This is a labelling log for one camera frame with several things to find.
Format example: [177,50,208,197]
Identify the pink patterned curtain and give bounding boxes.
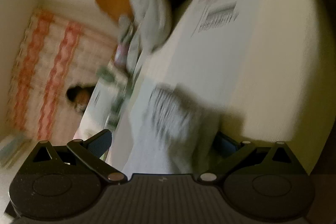
[6,9,117,144]

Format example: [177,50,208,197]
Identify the light blue sweatpants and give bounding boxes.
[122,85,221,176]

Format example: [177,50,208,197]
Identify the green desk fan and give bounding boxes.
[117,14,138,51]

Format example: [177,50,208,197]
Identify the patchwork bed sheet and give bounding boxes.
[79,0,329,175]

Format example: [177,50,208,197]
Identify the grey folded garment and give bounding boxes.
[126,0,173,71]

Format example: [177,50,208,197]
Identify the child in black jacket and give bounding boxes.
[66,85,95,114]

